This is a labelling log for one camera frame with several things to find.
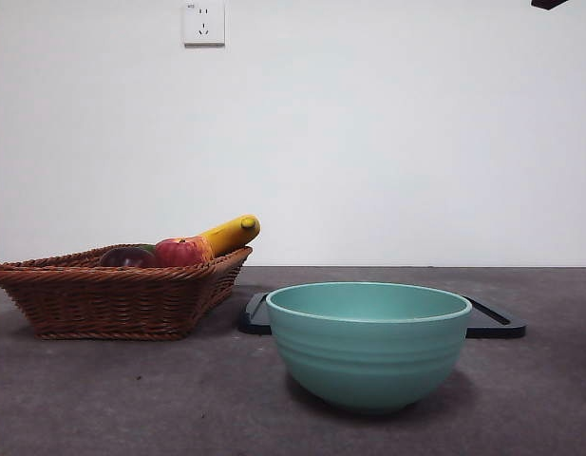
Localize teal ribbed bowl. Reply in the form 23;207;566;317
264;280;473;413

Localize dark red plum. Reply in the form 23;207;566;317
98;245;159;269

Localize yellow banana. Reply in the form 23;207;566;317
197;213;261;257

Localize black rectangular tray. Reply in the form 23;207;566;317
238;291;528;339

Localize red yellow apple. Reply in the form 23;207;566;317
153;236;216;268

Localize brown wicker basket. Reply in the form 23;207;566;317
0;244;254;341

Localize white wall socket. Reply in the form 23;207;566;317
181;1;226;48

